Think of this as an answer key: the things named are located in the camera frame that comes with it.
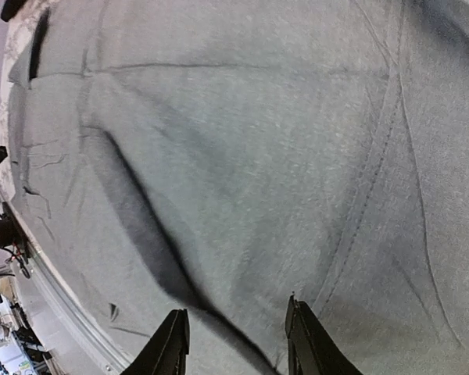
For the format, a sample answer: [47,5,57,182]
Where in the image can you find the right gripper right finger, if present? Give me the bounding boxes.
[285,295,362,375]

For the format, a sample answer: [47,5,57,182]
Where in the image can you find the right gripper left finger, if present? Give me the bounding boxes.
[121,309,190,375]

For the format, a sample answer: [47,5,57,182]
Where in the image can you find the black t-shirt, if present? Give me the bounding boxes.
[0,0,33,23]

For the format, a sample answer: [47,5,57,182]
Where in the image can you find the grey garment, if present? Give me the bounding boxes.
[9,1,469,374]

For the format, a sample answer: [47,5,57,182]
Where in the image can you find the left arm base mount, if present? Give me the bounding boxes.
[0,201,30,279]

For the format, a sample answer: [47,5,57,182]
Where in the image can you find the aluminium front rail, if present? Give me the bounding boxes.
[0,186,133,374]

